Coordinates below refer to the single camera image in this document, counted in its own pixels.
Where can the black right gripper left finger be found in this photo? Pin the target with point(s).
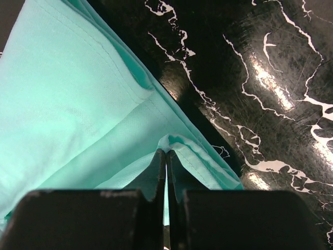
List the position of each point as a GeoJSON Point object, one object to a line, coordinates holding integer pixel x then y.
{"type": "Point", "coordinates": [130, 218]}

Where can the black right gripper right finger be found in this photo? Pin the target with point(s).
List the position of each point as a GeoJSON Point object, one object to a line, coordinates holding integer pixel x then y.
{"type": "Point", "coordinates": [201, 218]}

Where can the turquoise t-shirt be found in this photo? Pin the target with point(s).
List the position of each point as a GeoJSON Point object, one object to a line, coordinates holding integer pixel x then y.
{"type": "Point", "coordinates": [79, 110]}

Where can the black marble pattern mat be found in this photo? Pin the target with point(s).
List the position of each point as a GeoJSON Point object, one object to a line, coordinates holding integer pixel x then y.
{"type": "Point", "coordinates": [254, 77]}

